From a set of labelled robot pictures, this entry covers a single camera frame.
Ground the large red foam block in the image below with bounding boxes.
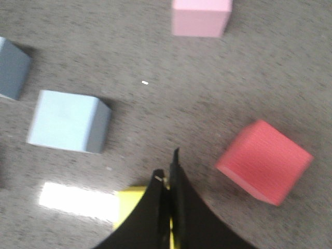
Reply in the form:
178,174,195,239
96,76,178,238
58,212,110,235
215,120,313,206

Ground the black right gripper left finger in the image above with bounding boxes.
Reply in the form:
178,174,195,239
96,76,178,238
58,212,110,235
95,169,170,249

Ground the light blue foam block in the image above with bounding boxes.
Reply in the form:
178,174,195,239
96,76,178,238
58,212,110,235
1,37,32,100

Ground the yellow foam block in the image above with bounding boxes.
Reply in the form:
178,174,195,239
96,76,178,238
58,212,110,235
113,186,176,249

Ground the pink foam block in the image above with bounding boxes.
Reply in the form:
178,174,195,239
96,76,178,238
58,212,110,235
171,0,233,37

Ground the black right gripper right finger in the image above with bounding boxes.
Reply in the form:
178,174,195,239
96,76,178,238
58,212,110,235
169,148,253,248

